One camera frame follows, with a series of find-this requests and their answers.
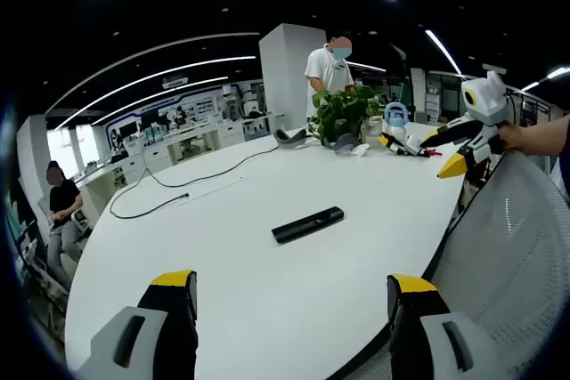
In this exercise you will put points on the black remote control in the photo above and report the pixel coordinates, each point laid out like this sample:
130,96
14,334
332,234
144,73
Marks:
307,224

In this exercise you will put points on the person's right hand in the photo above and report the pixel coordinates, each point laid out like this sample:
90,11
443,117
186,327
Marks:
514,137

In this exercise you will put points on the grey padded headband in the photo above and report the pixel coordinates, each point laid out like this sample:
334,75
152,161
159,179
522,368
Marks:
344,144
289,139

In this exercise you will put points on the green potted plant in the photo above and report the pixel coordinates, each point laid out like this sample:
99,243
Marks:
343,113

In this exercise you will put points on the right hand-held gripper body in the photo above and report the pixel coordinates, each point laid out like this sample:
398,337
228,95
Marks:
490,104

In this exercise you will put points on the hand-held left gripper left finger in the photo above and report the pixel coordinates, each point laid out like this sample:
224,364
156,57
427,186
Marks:
147,344

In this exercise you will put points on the white square pillar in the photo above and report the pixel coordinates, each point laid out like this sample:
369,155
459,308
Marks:
285,77

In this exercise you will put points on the white lab counter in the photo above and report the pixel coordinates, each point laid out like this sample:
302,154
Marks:
200,142

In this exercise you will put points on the white and blue toy robot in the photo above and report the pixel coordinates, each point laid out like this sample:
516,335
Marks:
394,131

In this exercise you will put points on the crumpled white paper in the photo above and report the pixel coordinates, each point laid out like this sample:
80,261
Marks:
360,151

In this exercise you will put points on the glass plant vase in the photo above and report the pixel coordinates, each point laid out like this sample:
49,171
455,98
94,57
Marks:
372,131

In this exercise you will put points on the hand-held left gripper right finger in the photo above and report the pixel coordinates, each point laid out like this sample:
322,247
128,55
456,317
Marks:
418,335

